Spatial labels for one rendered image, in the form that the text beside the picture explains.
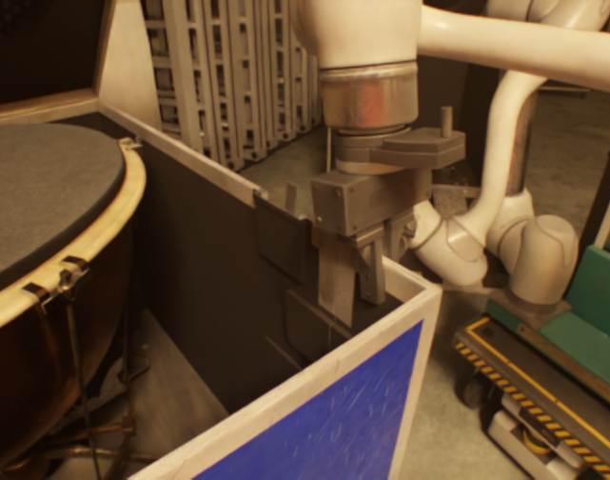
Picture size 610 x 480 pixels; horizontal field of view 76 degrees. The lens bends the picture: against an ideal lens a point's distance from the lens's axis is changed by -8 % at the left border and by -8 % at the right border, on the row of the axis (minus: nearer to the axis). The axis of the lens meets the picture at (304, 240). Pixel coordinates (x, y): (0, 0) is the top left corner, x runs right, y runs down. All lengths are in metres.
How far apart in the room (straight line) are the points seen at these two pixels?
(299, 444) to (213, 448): 0.10
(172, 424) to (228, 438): 0.99
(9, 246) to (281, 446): 0.37
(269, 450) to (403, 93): 0.32
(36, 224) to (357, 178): 0.39
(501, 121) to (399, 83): 0.62
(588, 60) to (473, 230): 0.52
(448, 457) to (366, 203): 1.16
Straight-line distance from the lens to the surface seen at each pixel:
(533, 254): 1.22
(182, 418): 1.31
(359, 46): 0.37
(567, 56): 0.55
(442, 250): 0.95
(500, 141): 0.98
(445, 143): 0.36
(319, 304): 0.59
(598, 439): 1.25
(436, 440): 1.49
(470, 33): 0.56
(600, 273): 1.33
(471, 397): 1.49
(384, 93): 0.38
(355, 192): 0.38
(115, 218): 0.60
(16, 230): 0.58
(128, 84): 1.73
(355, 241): 0.41
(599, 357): 1.30
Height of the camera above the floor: 1.21
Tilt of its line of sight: 32 degrees down
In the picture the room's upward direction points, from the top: straight up
